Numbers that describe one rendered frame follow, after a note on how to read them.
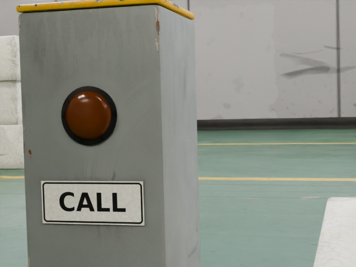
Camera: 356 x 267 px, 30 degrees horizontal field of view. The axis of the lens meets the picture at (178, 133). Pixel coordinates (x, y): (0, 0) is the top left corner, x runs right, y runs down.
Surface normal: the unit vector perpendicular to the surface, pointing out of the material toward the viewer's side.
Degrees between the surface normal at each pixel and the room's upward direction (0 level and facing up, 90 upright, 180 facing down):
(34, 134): 90
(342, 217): 0
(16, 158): 90
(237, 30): 90
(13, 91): 90
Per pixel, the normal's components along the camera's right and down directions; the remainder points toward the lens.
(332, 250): -0.03, -1.00
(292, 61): -0.28, 0.06
